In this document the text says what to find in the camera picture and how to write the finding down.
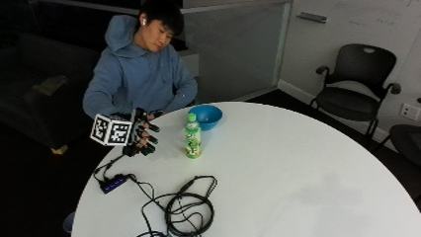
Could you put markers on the dark sofa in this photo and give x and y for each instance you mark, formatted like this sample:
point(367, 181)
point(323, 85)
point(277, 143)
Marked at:
point(38, 95)

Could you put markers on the black usb hub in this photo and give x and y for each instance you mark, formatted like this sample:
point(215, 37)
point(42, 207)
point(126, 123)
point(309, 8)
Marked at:
point(113, 183)

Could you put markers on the black office chair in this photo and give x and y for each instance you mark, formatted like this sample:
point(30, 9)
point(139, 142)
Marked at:
point(354, 92)

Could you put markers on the green drink bottle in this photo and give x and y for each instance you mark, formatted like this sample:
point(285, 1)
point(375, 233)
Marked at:
point(191, 136)

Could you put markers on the white marker cube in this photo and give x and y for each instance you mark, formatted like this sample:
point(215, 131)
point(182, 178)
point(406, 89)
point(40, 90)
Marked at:
point(111, 131)

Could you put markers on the blue bowl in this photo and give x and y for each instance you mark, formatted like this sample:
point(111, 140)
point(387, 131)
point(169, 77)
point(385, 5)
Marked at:
point(205, 116)

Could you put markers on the white wall outlet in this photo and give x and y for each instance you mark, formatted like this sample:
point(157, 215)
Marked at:
point(409, 112)

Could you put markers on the glass partition panel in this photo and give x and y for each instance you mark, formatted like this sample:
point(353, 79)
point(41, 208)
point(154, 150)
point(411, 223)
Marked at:
point(235, 49)

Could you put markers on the the person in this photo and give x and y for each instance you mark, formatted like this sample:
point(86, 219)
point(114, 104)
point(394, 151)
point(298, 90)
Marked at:
point(135, 75)

